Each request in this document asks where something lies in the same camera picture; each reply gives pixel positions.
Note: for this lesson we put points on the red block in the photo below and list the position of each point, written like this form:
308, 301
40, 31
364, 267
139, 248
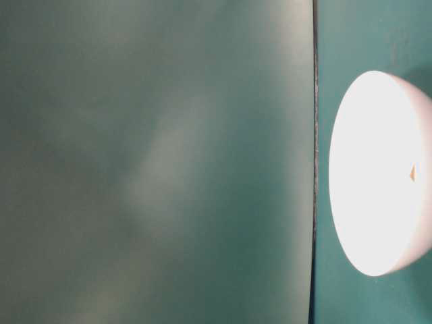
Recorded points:
413, 173

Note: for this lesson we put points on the white bowl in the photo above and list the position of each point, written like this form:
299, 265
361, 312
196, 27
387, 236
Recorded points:
382, 218

